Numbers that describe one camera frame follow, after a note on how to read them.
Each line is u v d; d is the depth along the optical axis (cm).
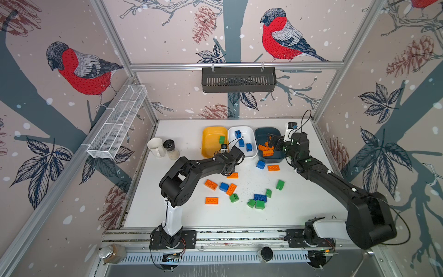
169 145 95
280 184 88
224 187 88
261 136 107
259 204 85
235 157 76
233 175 93
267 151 101
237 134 110
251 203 83
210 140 110
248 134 110
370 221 42
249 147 103
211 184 90
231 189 88
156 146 95
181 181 51
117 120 79
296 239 73
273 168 96
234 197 83
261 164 97
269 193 86
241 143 107
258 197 86
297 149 65
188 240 73
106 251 62
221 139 107
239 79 107
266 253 62
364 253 69
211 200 84
